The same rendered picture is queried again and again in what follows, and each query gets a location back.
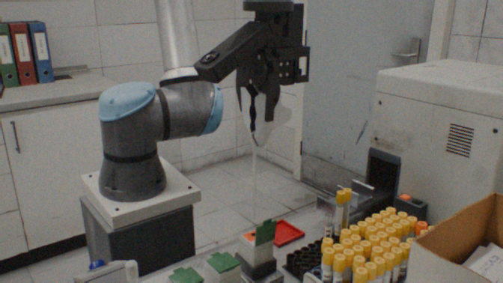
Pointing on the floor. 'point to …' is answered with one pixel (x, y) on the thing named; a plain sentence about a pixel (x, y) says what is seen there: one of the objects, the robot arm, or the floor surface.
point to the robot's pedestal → (141, 238)
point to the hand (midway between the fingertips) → (255, 139)
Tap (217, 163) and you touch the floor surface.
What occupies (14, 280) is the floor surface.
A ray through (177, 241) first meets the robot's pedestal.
